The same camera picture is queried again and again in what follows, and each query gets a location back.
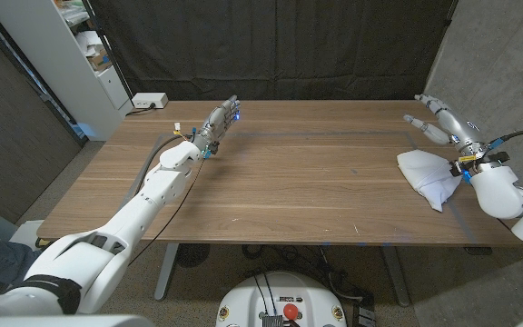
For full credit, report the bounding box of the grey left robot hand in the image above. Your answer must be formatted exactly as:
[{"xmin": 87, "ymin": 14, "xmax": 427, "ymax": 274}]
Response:
[{"xmin": 192, "ymin": 94, "xmax": 242, "ymax": 160}]

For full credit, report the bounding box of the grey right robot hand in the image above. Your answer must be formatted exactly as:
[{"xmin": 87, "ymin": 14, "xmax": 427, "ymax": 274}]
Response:
[{"xmin": 402, "ymin": 94, "xmax": 489, "ymax": 161}]

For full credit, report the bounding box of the white cloth napkin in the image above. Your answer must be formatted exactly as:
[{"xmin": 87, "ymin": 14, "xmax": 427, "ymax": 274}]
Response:
[{"xmin": 396, "ymin": 148, "xmax": 465, "ymax": 213}]

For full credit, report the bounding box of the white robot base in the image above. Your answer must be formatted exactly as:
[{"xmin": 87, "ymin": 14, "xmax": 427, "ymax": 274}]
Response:
[{"xmin": 214, "ymin": 271, "xmax": 348, "ymax": 327}]

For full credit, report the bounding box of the white power strip box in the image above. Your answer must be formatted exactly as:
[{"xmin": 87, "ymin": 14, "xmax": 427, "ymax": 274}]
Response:
[{"xmin": 131, "ymin": 92, "xmax": 169, "ymax": 110}]

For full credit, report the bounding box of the black curtain backdrop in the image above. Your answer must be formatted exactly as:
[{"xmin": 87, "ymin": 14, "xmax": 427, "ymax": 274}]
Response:
[{"xmin": 87, "ymin": 0, "xmax": 460, "ymax": 102}]

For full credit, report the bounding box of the black round slotted disc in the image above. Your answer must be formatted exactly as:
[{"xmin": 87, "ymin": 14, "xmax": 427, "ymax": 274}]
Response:
[{"xmin": 175, "ymin": 243, "xmax": 212, "ymax": 268}]

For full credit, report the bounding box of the brown cardboard box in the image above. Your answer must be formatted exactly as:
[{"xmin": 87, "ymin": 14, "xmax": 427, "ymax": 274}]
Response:
[{"xmin": 89, "ymin": 45, "xmax": 113, "ymax": 72}]

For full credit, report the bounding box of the white papers stack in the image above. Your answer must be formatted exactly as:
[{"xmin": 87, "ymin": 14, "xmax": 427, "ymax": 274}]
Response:
[{"xmin": 74, "ymin": 30, "xmax": 104, "ymax": 58}]

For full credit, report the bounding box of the grey table leg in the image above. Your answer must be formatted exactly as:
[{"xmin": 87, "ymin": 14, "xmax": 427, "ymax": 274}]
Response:
[
  {"xmin": 381, "ymin": 246, "xmax": 411, "ymax": 308},
  {"xmin": 153, "ymin": 243, "xmax": 181, "ymax": 302}
]

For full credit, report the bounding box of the white shelf cabinet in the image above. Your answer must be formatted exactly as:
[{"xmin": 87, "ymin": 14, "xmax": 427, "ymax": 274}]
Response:
[{"xmin": 0, "ymin": 0, "xmax": 134, "ymax": 142}]

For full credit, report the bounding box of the white floor platform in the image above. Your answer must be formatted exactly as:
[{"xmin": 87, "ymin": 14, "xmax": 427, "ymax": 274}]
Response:
[{"xmin": 9, "ymin": 220, "xmax": 47, "ymax": 251}]

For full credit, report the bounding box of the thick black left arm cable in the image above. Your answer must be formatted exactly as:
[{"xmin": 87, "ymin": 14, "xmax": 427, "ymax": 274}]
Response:
[{"xmin": 132, "ymin": 134, "xmax": 190, "ymax": 196}]

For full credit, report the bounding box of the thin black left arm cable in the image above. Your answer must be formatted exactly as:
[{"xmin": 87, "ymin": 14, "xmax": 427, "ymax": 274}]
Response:
[{"xmin": 126, "ymin": 157, "xmax": 207, "ymax": 268}]

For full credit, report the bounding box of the black floor cable bundle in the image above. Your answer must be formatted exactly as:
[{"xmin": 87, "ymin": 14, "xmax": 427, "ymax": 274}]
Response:
[{"xmin": 242, "ymin": 244, "xmax": 376, "ymax": 305}]

